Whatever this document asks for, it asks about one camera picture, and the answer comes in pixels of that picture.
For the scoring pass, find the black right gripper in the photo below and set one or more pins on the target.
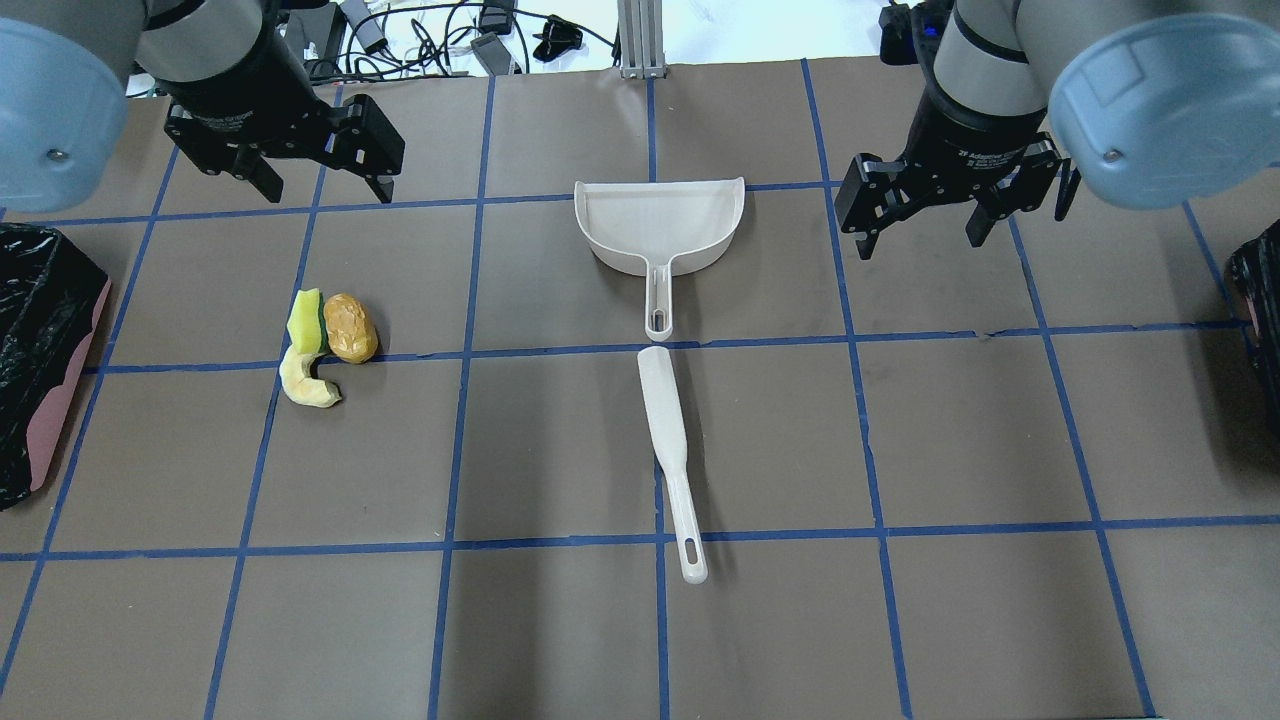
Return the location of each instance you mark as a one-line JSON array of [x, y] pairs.
[[975, 125]]

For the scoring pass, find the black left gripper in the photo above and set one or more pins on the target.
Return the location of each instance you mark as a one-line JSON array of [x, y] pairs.
[[240, 92]]

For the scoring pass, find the yellow green sponge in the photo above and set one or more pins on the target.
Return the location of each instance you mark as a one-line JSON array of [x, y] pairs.
[[306, 325]]

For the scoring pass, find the brown potato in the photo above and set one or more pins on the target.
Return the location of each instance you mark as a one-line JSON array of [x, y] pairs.
[[351, 334]]

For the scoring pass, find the pale yellow peel piece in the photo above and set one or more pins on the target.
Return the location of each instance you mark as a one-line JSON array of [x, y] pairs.
[[298, 381]]

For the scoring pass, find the beige plastic dustpan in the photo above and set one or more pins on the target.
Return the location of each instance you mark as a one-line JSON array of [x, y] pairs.
[[658, 231]]

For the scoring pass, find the white hand brush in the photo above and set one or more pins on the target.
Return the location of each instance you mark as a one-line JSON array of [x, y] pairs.
[[669, 440]]

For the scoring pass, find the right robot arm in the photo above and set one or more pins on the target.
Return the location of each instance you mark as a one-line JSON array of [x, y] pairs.
[[1147, 103]]

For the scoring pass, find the left bin black bag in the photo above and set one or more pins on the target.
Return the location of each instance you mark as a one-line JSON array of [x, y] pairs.
[[52, 299]]

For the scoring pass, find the bin black bag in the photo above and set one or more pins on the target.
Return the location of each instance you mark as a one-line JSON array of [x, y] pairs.
[[52, 299], [1253, 273]]

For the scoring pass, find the right bin black bag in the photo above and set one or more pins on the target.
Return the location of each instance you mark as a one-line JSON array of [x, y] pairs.
[[1253, 273]]

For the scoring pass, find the black power adapter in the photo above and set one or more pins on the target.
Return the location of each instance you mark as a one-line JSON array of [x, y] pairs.
[[493, 56]]

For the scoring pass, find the aluminium frame post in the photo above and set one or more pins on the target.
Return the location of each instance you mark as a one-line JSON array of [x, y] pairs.
[[639, 43]]

